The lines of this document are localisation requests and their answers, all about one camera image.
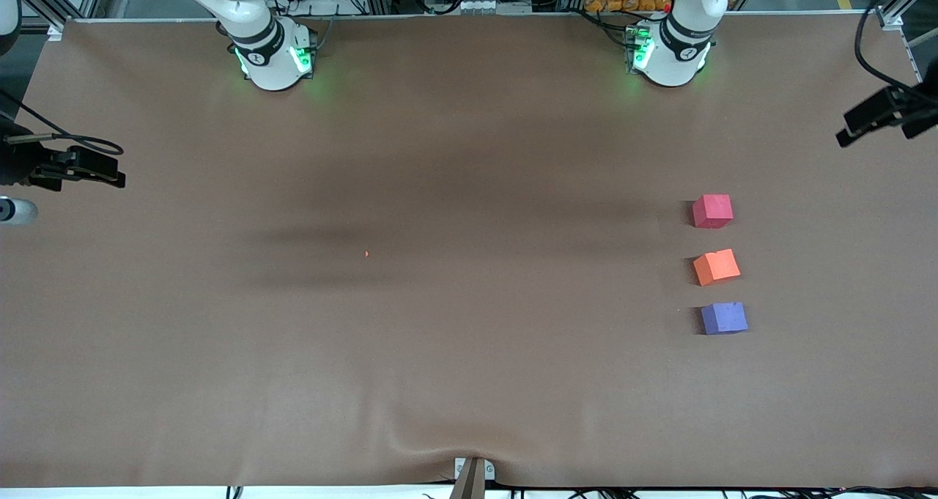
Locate orange foam block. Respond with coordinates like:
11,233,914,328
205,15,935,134
693,248,741,287

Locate red foam block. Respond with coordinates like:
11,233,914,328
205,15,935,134
692,194,734,229

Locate purple foam block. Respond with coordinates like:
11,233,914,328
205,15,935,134
701,302,749,336

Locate large table cover cloth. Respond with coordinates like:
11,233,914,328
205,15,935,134
0,12,938,489

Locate brown support bar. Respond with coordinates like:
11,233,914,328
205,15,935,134
448,459,488,499

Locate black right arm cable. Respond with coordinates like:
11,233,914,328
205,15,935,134
0,89,125,157

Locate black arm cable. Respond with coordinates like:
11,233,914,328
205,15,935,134
854,0,938,93
0,89,125,157

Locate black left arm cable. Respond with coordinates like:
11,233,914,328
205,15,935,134
854,0,938,93

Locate metal clamp bracket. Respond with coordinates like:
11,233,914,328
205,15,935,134
454,457,496,481

